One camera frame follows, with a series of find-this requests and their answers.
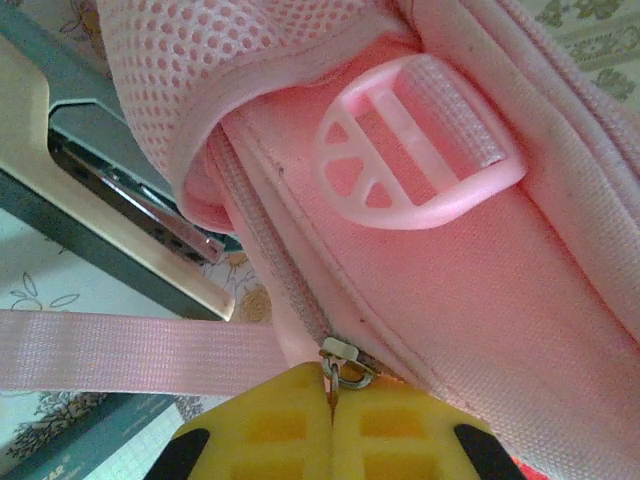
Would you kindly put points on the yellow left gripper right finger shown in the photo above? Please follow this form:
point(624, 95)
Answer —
point(400, 430)

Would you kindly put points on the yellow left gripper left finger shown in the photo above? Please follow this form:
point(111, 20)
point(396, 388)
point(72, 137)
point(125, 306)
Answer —
point(270, 430)

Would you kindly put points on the silver grey notebook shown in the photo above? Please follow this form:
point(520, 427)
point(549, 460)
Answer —
point(85, 120)

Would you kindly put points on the small teal notebook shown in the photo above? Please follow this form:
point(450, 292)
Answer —
point(100, 440)

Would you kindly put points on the pink student backpack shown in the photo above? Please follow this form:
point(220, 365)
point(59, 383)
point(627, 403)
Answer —
point(450, 280)

